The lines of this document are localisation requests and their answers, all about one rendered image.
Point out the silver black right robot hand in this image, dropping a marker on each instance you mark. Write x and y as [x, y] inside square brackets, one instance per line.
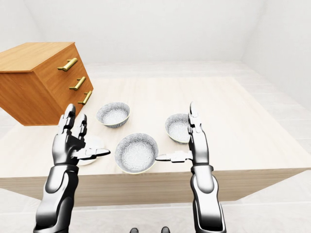
[199, 145]

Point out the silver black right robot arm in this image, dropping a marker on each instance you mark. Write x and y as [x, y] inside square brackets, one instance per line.
[206, 196]

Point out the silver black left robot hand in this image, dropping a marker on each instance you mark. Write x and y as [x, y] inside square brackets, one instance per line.
[64, 148]

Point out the small dark rounded shape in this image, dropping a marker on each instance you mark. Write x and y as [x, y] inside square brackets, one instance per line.
[133, 230]
[165, 229]

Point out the wooden cabinet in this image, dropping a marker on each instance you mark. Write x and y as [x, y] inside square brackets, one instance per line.
[22, 94]

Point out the wooden cabinet drawer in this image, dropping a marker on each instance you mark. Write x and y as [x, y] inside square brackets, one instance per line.
[70, 106]
[62, 91]
[52, 70]

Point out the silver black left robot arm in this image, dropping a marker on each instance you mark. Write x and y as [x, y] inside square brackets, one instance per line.
[57, 194]

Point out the white plate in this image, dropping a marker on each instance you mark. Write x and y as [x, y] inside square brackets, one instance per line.
[95, 142]

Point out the patterned grey bowl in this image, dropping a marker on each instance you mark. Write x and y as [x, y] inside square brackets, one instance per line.
[136, 154]
[177, 128]
[112, 116]

